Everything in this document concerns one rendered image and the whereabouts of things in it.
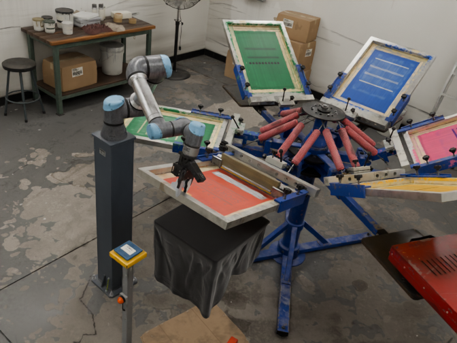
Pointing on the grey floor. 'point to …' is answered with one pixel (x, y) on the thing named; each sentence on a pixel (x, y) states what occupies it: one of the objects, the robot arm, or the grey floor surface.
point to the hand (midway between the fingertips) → (181, 194)
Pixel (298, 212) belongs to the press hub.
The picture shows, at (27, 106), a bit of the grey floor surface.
